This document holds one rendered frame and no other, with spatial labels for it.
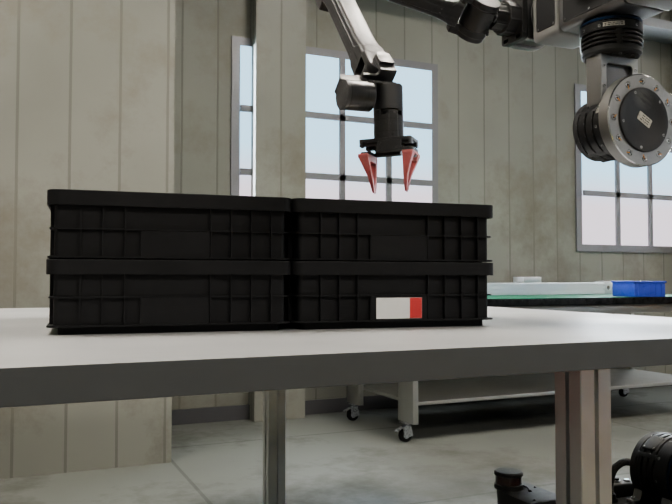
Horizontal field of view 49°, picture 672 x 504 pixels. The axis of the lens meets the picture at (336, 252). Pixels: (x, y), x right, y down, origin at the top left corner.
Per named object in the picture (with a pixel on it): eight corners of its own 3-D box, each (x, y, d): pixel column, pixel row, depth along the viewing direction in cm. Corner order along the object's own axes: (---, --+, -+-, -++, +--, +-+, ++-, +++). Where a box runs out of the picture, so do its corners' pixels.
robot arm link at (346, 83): (388, 51, 145) (373, 87, 151) (335, 45, 140) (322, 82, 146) (410, 88, 138) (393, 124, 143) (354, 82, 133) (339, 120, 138)
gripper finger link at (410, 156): (413, 188, 136) (412, 138, 136) (376, 190, 138) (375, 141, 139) (421, 192, 142) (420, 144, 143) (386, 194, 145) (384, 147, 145)
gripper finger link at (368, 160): (394, 189, 137) (393, 139, 137) (358, 192, 139) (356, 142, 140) (403, 193, 143) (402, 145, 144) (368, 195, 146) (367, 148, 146)
